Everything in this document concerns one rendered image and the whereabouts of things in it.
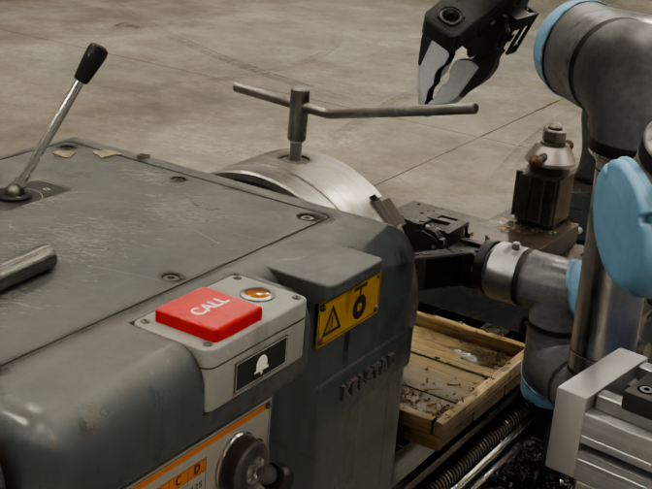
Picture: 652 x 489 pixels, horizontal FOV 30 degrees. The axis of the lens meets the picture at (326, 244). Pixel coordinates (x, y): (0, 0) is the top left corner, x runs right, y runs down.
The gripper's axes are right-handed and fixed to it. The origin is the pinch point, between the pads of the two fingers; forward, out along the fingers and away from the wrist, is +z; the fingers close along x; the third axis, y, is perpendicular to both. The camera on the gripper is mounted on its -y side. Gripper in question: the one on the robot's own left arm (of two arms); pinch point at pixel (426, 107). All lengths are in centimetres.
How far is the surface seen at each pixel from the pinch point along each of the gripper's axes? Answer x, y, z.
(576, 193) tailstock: -1, 102, 42
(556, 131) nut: -2, 55, 15
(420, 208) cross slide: 13, 62, 44
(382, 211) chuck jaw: -2.2, -1.2, 13.2
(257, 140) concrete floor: 187, 352, 231
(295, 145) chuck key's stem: 9.6, -5.3, 11.4
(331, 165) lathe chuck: 5.6, -2.5, 12.1
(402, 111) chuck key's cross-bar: -0.3, -6.9, -1.1
